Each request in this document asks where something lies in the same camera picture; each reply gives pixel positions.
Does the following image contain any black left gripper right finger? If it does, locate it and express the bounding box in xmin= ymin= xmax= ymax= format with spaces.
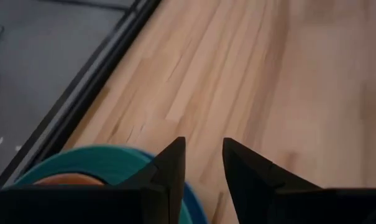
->
xmin=222 ymin=137 xmax=376 ymax=224

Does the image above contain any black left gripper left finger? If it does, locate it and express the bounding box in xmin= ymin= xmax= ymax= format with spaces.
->
xmin=0 ymin=136 xmax=186 ymax=224

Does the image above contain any large teal green plastic plate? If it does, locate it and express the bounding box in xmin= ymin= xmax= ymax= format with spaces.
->
xmin=15 ymin=144 xmax=193 ymax=224

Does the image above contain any small peach plastic plate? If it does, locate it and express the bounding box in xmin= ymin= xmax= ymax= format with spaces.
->
xmin=34 ymin=172 xmax=106 ymax=187

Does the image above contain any black aluminium table frame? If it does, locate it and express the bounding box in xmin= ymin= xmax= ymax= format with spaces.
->
xmin=0 ymin=0 xmax=162 ymax=195

